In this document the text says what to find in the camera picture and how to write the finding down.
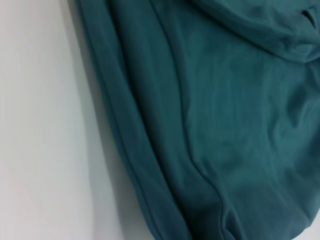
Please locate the teal T-shirt with FREE print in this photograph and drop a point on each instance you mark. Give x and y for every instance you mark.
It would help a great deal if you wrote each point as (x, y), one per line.
(200, 125)

